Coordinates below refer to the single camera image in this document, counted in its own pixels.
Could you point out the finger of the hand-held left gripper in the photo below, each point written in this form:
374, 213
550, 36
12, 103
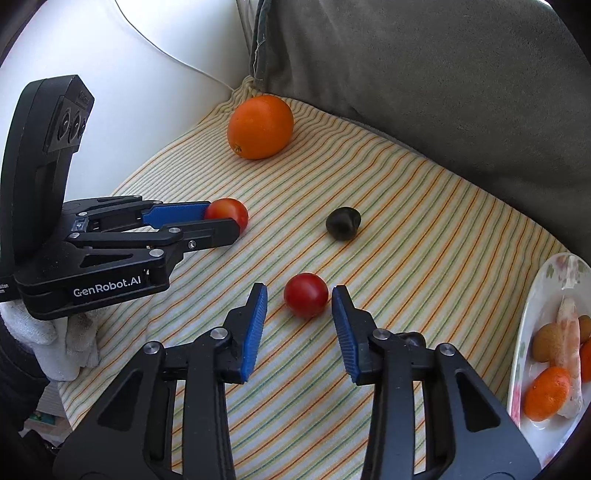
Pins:
210, 233
178, 212

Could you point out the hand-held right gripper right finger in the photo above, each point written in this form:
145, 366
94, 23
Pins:
346, 332

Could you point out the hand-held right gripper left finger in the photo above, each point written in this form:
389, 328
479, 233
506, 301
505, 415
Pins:
254, 332

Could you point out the red cherry tomato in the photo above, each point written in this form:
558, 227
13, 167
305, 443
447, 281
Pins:
305, 295
228, 211

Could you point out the large orange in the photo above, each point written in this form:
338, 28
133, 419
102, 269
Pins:
261, 127

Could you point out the floral white plate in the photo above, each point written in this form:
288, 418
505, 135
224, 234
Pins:
526, 406

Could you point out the small mandarin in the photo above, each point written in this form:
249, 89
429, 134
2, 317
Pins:
586, 362
545, 394

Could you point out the peeled pomelo segment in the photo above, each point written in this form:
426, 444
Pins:
569, 350

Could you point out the person's left hand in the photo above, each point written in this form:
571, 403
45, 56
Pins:
51, 350

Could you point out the striped cloth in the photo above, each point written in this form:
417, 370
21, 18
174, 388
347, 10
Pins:
415, 277

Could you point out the white board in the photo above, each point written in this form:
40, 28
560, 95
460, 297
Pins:
138, 92

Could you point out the grey blanket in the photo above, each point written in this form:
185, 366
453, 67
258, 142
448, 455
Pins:
415, 92

